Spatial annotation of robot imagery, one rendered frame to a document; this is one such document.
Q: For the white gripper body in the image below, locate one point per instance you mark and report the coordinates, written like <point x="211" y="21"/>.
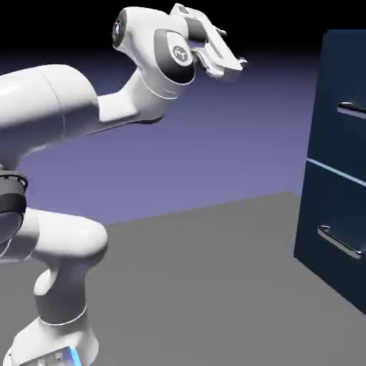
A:
<point x="218" y="53"/>

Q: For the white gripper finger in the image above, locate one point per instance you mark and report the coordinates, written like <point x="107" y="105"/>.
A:
<point x="243" y="61"/>

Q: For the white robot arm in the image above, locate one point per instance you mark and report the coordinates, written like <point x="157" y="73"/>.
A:
<point x="65" y="94"/>

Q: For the dark blue drawer front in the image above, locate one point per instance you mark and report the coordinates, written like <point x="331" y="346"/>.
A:
<point x="340" y="100"/>
<point x="328" y="228"/>

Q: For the dark blue cabinet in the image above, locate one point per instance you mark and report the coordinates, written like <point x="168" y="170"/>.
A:
<point x="333" y="171"/>

